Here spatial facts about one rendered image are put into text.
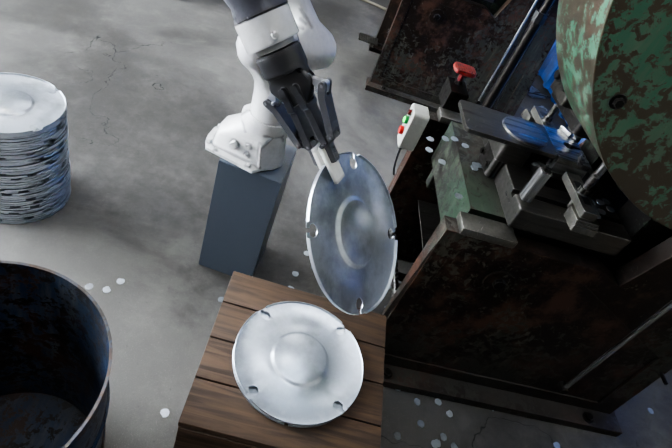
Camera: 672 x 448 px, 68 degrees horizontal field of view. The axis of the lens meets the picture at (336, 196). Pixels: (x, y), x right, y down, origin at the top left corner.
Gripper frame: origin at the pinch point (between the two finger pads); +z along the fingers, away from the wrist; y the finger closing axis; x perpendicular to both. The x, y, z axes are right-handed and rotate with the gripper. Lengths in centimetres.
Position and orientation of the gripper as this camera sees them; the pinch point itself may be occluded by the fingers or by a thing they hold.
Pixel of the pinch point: (328, 163)
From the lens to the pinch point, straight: 84.1
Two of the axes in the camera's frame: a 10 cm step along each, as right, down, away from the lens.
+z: 3.9, 8.5, 3.7
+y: 8.1, -1.2, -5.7
